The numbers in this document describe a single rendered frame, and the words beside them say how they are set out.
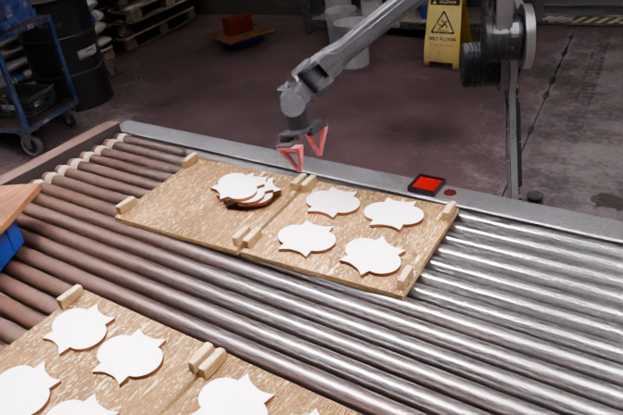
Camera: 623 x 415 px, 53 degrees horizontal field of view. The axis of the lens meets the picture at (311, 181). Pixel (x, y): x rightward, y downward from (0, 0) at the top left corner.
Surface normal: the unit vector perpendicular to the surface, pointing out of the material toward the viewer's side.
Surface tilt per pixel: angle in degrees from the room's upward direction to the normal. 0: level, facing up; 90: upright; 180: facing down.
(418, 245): 0
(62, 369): 0
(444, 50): 78
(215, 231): 0
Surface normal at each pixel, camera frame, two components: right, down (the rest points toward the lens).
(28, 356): -0.11, -0.86
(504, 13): -0.12, 0.51
